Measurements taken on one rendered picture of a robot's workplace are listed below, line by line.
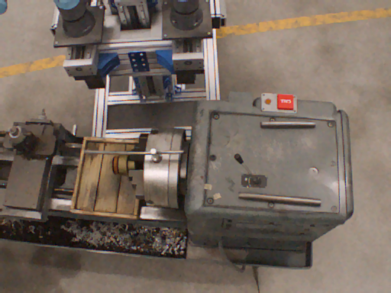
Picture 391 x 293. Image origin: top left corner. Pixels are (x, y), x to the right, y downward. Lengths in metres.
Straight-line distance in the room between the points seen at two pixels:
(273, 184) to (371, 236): 1.52
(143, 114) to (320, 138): 1.48
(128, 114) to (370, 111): 1.76
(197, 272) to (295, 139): 1.36
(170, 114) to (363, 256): 1.57
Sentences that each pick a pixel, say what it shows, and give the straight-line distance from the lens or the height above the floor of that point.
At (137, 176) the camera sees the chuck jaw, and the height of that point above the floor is 1.11.
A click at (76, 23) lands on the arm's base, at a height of 1.24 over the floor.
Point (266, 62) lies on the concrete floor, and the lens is 3.13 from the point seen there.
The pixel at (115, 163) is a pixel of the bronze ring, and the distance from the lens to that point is 1.58.
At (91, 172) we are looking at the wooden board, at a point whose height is 0.88.
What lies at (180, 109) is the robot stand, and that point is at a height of 0.21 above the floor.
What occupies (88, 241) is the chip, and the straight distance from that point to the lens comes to 2.13.
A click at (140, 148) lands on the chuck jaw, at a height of 1.16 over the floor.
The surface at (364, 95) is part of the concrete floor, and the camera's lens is 3.18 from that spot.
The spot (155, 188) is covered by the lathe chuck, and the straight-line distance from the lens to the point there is 1.45.
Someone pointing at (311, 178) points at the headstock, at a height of 1.26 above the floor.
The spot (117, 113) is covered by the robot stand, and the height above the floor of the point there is 0.21.
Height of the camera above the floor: 2.56
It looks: 68 degrees down
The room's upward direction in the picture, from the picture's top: 5 degrees counter-clockwise
